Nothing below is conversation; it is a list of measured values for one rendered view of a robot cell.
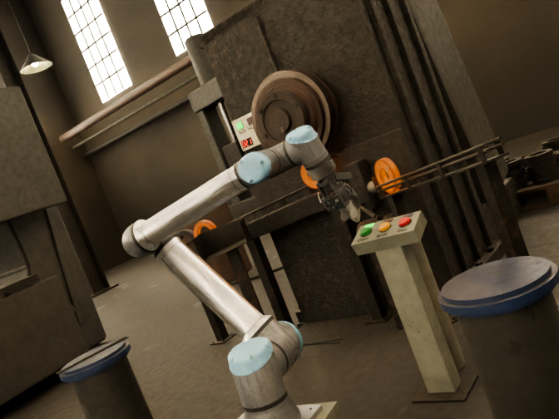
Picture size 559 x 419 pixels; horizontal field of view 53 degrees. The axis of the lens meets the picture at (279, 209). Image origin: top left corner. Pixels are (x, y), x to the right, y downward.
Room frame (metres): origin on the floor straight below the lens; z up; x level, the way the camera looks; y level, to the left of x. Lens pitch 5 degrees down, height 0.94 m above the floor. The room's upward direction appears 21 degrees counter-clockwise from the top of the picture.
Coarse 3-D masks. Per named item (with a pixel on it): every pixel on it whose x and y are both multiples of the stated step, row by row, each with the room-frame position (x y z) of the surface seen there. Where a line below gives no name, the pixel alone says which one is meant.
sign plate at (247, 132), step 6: (240, 120) 3.18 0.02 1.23; (246, 120) 3.16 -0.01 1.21; (234, 126) 3.22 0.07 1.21; (246, 126) 3.17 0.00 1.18; (252, 126) 3.14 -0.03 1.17; (240, 132) 3.20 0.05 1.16; (246, 132) 3.18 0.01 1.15; (252, 132) 3.15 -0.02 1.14; (240, 138) 3.21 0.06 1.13; (246, 138) 3.19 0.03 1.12; (252, 138) 3.16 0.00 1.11; (240, 144) 3.22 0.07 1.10; (246, 144) 3.19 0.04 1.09; (252, 144) 3.17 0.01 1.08; (258, 144) 3.15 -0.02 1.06
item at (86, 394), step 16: (112, 352) 2.38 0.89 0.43; (128, 352) 2.48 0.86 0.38; (80, 368) 2.32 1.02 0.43; (96, 368) 2.32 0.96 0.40; (112, 368) 2.38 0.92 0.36; (128, 368) 2.45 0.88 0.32; (80, 384) 2.35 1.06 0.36; (96, 384) 2.34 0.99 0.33; (112, 384) 2.36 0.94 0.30; (128, 384) 2.41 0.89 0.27; (80, 400) 2.38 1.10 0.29; (96, 400) 2.34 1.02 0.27; (112, 400) 2.35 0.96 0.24; (128, 400) 2.39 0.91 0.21; (144, 400) 2.48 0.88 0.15; (96, 416) 2.35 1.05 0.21; (112, 416) 2.34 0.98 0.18; (128, 416) 2.37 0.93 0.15; (144, 416) 2.42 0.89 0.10
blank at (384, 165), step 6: (378, 162) 2.43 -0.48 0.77; (384, 162) 2.38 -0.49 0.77; (390, 162) 2.38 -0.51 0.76; (378, 168) 2.45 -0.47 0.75; (384, 168) 2.40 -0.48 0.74; (390, 168) 2.36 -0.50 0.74; (396, 168) 2.36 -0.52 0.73; (378, 174) 2.47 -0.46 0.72; (384, 174) 2.46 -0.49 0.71; (390, 174) 2.37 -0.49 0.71; (396, 174) 2.35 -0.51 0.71; (378, 180) 2.49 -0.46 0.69; (384, 180) 2.45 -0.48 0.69; (384, 186) 2.45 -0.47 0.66; (396, 186) 2.37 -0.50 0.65; (390, 192) 2.42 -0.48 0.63
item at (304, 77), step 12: (276, 72) 2.81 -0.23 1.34; (288, 72) 2.77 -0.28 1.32; (300, 72) 2.74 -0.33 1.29; (264, 84) 2.87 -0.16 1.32; (312, 84) 2.71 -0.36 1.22; (324, 96) 2.68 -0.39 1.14; (252, 108) 2.95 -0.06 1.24; (324, 108) 2.70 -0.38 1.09; (252, 120) 2.97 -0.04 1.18; (324, 120) 2.71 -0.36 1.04; (324, 132) 2.73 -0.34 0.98; (264, 144) 2.96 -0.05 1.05; (324, 144) 2.74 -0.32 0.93
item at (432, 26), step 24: (408, 0) 3.13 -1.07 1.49; (432, 0) 3.39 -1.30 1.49; (432, 24) 3.28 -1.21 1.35; (432, 48) 3.18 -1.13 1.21; (456, 48) 3.49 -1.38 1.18; (456, 72) 3.37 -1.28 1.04; (456, 96) 3.26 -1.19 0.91; (456, 120) 3.24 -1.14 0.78; (480, 120) 3.47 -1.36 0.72; (504, 168) 3.58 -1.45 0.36; (480, 192) 3.33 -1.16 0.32
